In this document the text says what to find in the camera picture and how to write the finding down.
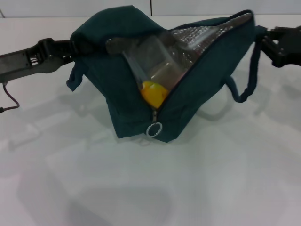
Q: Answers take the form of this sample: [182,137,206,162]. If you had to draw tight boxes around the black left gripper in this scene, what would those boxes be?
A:
[0,37,82,82]

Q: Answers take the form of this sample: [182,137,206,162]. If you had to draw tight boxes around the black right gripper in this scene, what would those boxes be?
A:
[261,25,301,68]

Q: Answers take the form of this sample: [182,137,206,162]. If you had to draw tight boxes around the dark teal insulated lunch bag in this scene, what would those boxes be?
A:
[66,5,268,144]

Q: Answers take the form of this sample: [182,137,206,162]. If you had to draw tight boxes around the clear blue-rimmed food container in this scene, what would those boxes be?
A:
[122,35,196,88]

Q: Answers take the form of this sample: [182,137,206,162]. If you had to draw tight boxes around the yellow banana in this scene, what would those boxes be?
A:
[140,80,169,109]

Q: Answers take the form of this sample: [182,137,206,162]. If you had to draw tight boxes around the dark left gripper cable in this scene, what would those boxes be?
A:
[0,81,20,114]

